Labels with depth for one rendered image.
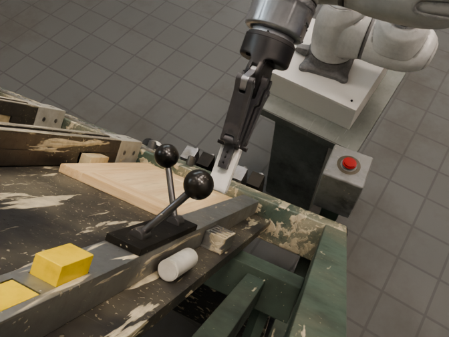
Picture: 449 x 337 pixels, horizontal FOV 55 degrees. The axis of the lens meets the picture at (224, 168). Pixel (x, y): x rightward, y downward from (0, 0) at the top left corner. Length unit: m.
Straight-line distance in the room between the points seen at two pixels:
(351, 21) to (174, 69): 1.64
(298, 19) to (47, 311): 0.46
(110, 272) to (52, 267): 0.08
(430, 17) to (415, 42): 0.85
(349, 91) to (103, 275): 1.28
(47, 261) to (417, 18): 0.52
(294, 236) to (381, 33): 0.69
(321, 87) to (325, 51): 0.13
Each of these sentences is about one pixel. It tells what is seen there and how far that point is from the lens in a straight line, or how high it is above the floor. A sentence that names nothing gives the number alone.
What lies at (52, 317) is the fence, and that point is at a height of 1.57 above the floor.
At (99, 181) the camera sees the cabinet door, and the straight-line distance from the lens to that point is 0.93.
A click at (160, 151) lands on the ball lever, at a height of 1.43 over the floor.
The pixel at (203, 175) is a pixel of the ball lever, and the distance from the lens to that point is 0.52.
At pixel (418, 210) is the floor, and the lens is 2.45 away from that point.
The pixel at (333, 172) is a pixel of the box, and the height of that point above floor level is 0.93.
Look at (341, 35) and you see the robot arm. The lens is 1.52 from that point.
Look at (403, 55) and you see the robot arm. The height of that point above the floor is 1.05.
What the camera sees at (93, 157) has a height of 1.13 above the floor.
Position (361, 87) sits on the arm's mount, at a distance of 1.63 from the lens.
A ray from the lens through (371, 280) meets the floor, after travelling 2.19.
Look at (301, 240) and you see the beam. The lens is 1.22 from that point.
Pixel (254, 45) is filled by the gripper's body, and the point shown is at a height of 1.56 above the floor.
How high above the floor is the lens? 1.95
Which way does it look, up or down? 55 degrees down
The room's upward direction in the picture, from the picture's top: straight up
